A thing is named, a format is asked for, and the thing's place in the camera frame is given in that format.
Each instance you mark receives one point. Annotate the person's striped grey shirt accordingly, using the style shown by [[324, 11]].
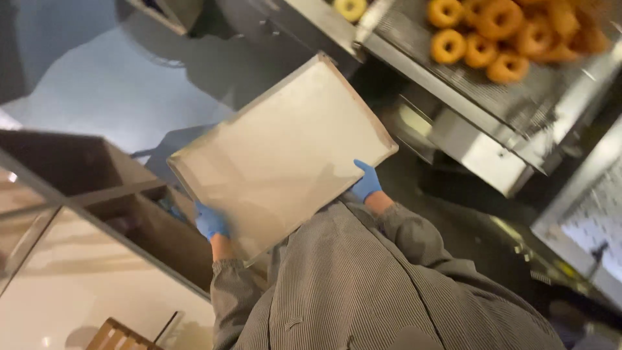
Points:
[[369, 287]]

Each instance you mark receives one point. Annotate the metal baking tray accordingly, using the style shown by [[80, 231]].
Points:
[[282, 158]]

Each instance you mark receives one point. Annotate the pale uncooked donut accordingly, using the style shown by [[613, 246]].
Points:
[[350, 8]]

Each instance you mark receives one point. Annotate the brown tray rack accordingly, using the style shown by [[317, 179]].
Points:
[[87, 214]]

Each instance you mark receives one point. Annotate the person's right hand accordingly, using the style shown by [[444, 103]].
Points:
[[368, 183]]

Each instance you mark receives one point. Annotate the pile of golden fried donuts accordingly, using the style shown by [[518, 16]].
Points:
[[515, 36]]

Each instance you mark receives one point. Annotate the person's left hand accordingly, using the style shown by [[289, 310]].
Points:
[[210, 222]]

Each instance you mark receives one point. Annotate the stainless steel side table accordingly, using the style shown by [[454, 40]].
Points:
[[585, 218]]

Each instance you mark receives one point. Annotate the stainless steel donut fryer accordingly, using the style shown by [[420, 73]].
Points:
[[437, 82]]

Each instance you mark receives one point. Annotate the wooden crate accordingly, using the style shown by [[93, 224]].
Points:
[[120, 336]]

